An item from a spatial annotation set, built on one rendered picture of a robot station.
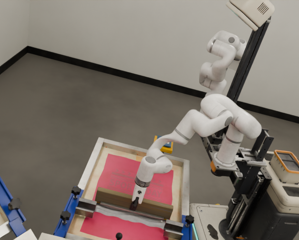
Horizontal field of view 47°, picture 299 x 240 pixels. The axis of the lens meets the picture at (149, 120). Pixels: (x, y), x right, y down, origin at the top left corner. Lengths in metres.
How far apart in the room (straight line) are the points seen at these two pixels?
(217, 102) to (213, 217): 1.48
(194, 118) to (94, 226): 0.68
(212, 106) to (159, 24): 3.47
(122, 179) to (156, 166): 0.42
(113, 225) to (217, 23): 3.75
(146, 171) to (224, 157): 0.57
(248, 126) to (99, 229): 0.86
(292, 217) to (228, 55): 1.17
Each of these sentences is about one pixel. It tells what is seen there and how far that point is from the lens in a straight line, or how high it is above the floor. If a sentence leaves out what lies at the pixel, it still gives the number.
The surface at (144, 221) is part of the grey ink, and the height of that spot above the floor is 0.96.
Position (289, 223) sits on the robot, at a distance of 2.57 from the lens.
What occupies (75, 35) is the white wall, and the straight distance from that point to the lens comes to 5.28.
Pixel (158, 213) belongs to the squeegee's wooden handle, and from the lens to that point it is 1.75.
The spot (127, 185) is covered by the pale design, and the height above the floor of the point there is 0.95.
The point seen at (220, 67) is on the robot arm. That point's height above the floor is 1.57.
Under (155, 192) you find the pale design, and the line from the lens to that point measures 1.93.
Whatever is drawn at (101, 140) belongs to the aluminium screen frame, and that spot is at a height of 0.99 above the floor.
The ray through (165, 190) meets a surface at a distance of 1.96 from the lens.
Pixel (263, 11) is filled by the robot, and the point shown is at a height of 1.95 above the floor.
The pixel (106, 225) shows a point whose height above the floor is 0.95.
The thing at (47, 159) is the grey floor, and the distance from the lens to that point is 3.49.
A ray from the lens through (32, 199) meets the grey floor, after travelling 3.11.
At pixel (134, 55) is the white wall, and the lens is 5.17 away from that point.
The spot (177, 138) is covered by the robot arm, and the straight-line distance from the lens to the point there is 1.57.
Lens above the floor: 2.24
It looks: 31 degrees down
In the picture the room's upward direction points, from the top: 15 degrees clockwise
